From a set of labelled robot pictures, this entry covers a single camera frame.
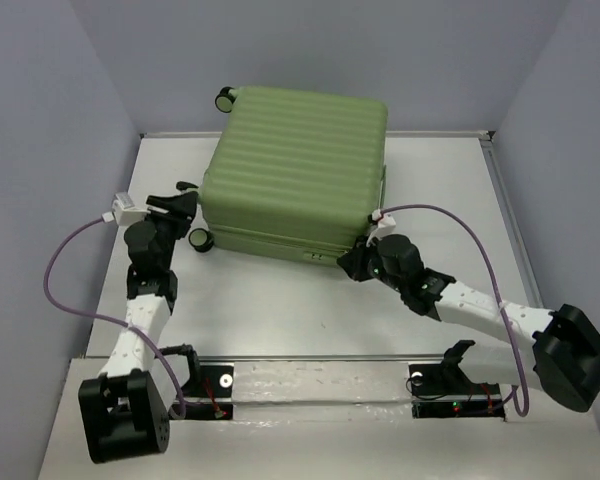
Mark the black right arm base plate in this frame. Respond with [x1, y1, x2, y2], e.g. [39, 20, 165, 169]
[405, 363, 506, 420]

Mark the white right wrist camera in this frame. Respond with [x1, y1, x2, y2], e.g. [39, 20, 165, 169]
[366, 209, 396, 247]

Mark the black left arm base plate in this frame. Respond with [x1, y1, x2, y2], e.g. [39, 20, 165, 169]
[183, 363, 235, 421]

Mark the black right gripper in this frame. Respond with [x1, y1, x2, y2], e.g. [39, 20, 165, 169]
[337, 232, 406, 294]

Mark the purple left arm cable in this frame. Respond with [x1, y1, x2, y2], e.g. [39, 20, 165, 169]
[44, 214, 189, 420]

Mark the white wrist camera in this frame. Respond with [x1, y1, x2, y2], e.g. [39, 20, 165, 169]
[101, 192, 148, 227]
[366, 209, 396, 247]

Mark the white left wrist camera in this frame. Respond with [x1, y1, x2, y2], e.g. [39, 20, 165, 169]
[101, 192, 148, 227]

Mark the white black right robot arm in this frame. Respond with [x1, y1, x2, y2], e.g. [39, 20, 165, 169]
[336, 234, 600, 413]

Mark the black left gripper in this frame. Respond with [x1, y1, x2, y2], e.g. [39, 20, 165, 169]
[139, 190, 198, 269]

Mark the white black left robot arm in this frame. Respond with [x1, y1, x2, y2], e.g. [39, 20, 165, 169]
[78, 183, 201, 464]

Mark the light green hard suitcase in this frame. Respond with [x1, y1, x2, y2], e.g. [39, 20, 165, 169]
[188, 86, 388, 266]

